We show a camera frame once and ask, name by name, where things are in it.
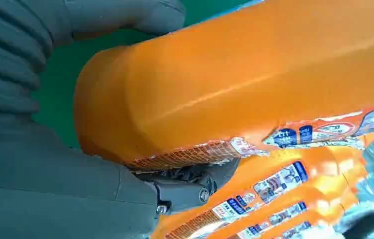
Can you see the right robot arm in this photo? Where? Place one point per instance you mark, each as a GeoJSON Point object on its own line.
{"type": "Point", "coordinates": [5, 56]}

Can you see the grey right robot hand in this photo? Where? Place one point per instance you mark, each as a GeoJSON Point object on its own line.
{"type": "Point", "coordinates": [58, 191]}

